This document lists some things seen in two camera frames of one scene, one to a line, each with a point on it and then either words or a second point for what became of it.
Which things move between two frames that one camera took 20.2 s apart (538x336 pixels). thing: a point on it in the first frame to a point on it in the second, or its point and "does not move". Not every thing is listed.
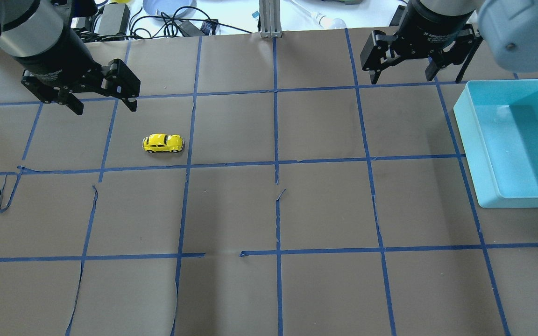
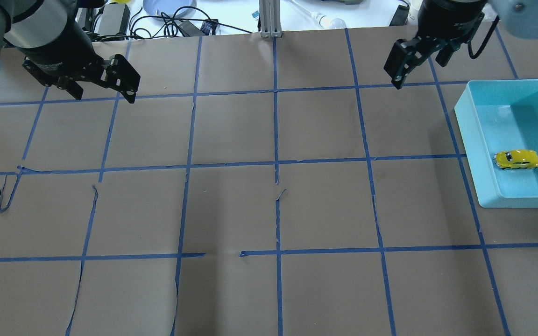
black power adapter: (115, 22) does not move
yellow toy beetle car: (159, 143) to (517, 159)
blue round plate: (170, 8) does not move
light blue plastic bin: (514, 133) does not move
